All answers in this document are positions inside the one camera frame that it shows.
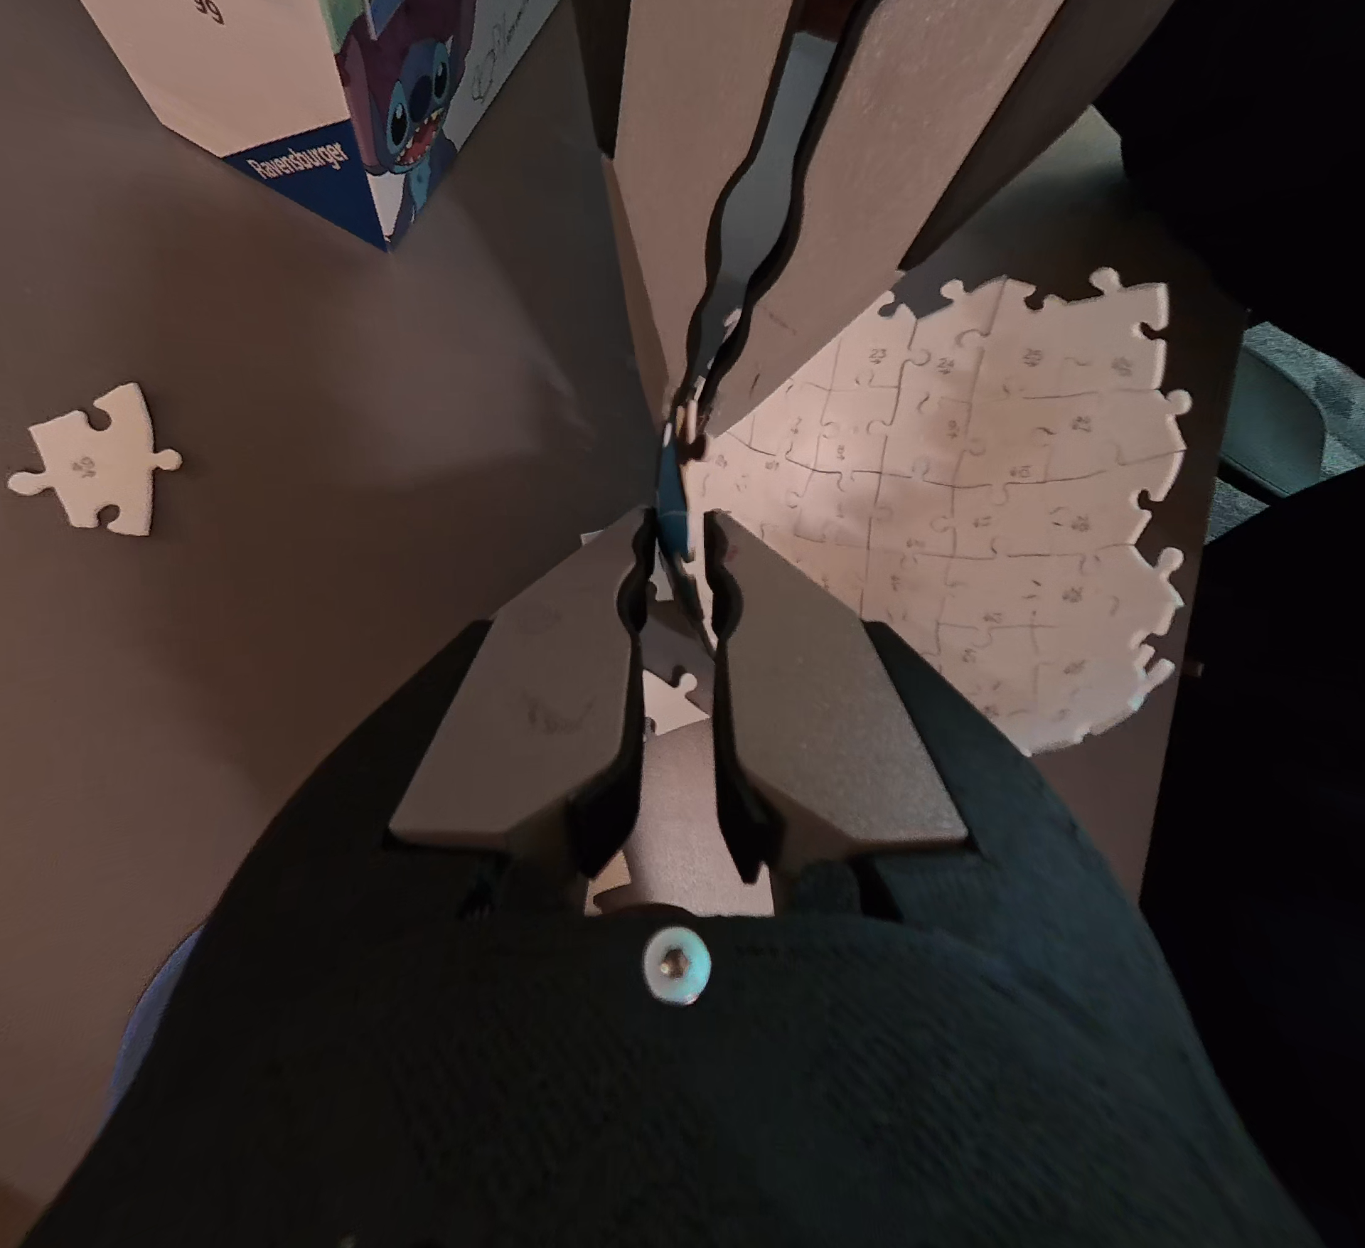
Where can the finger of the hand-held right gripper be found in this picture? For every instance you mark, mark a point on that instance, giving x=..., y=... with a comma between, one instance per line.
x=693, y=42
x=948, y=95

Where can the printed puzzle box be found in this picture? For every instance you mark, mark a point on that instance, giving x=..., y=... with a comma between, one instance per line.
x=266, y=42

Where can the white puzzle piece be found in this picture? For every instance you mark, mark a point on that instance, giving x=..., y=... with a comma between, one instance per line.
x=95, y=459
x=674, y=496
x=667, y=702

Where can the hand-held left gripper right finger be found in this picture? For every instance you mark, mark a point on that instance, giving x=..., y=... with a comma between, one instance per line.
x=842, y=725

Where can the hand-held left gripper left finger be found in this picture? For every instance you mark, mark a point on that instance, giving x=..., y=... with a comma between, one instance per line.
x=512, y=703

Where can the partly built puzzle ball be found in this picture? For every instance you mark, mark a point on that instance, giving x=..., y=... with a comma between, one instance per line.
x=1012, y=523

